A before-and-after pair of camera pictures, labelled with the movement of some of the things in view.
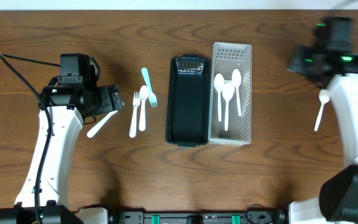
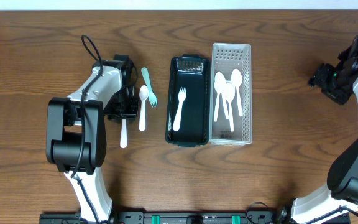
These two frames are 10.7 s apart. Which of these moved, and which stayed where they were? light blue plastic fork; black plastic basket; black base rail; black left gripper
Moved: black left gripper
Stayed: black plastic basket; black base rail; light blue plastic fork
